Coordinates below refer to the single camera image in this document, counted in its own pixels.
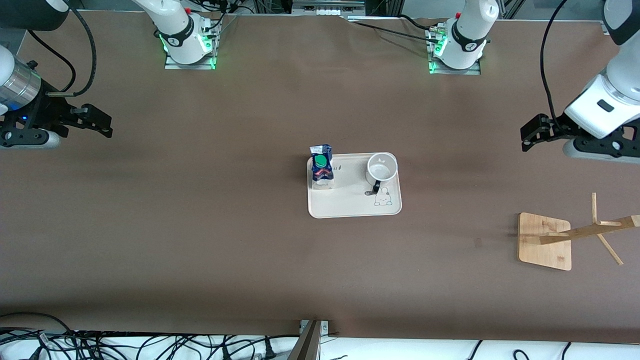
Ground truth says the white smiley mug black handle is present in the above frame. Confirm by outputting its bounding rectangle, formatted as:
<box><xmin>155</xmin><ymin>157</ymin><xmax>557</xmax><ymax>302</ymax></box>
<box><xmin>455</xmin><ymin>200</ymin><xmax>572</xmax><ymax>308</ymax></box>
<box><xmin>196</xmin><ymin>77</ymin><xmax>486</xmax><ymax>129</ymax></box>
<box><xmin>366</xmin><ymin>152</ymin><xmax>399</xmax><ymax>196</ymax></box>

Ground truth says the cream rabbit print tray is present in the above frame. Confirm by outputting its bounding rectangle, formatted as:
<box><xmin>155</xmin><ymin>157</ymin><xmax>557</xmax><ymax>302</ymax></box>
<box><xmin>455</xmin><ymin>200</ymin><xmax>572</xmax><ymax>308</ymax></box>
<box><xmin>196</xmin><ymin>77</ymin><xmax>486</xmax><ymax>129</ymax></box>
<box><xmin>306</xmin><ymin>152</ymin><xmax>403</xmax><ymax>220</ymax></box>

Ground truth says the wooden mug stand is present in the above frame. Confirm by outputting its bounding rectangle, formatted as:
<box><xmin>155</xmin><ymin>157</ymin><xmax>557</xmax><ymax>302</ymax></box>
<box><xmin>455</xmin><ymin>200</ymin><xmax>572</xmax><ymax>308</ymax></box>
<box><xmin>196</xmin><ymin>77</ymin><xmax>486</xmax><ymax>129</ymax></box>
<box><xmin>517</xmin><ymin>192</ymin><xmax>640</xmax><ymax>272</ymax></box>

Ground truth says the grey device at table edge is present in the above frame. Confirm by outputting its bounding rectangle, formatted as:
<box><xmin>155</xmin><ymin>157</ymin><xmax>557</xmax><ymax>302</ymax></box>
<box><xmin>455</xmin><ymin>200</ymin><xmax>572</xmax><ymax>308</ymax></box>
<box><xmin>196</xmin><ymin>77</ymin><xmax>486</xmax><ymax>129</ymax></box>
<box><xmin>291</xmin><ymin>0</ymin><xmax>367</xmax><ymax>17</ymax></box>

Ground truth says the aluminium profile bar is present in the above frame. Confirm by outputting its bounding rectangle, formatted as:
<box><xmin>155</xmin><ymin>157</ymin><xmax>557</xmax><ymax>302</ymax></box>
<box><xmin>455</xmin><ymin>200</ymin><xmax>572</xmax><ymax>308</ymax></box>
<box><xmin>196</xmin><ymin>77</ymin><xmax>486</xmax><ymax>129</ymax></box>
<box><xmin>286</xmin><ymin>320</ymin><xmax>323</xmax><ymax>360</ymax></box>

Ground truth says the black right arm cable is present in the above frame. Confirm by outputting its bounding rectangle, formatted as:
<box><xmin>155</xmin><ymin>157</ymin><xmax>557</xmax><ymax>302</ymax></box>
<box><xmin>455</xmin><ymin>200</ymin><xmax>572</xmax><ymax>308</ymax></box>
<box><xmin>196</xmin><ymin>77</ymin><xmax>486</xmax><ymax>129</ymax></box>
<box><xmin>27</xmin><ymin>7</ymin><xmax>97</xmax><ymax>96</ymax></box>

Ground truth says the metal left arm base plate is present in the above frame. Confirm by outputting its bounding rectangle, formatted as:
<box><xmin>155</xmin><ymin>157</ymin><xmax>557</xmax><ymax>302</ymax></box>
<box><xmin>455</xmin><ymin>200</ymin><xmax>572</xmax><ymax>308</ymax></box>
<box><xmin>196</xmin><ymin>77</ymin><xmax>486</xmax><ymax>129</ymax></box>
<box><xmin>428</xmin><ymin>59</ymin><xmax>482</xmax><ymax>76</ymax></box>

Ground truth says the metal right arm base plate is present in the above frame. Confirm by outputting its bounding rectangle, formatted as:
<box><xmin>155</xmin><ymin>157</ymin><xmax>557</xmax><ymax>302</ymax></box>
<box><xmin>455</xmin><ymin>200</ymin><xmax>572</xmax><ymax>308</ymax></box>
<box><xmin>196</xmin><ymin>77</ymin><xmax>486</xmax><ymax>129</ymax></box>
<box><xmin>164</xmin><ymin>49</ymin><xmax>217</xmax><ymax>70</ymax></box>

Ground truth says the black cable on table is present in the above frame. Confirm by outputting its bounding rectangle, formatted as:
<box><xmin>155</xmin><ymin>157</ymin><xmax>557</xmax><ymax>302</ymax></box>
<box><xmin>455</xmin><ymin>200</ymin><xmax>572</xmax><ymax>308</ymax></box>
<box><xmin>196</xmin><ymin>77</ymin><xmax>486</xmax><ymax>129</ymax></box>
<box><xmin>349</xmin><ymin>20</ymin><xmax>441</xmax><ymax>45</ymax></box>
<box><xmin>397</xmin><ymin>14</ymin><xmax>441</xmax><ymax>33</ymax></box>

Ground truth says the black looping cable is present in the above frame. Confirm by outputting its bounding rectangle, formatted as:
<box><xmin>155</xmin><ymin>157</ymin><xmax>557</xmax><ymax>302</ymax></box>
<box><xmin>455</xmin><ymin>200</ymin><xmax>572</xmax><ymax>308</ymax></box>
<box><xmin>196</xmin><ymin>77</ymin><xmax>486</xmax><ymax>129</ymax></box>
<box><xmin>0</xmin><ymin>312</ymin><xmax>76</xmax><ymax>346</ymax></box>

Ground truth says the black tangled cable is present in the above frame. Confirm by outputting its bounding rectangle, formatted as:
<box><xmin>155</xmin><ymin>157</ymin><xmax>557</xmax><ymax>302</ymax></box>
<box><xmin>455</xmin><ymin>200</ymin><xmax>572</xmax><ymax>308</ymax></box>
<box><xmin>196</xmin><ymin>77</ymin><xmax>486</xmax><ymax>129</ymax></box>
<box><xmin>75</xmin><ymin>331</ymin><xmax>301</xmax><ymax>360</ymax></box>

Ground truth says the grey metal bracket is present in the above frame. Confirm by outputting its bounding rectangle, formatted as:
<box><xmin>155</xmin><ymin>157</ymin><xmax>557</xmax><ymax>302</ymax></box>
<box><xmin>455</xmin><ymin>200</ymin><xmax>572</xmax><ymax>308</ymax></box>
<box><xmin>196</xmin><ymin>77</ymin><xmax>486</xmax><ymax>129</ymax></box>
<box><xmin>299</xmin><ymin>320</ymin><xmax>330</xmax><ymax>335</ymax></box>

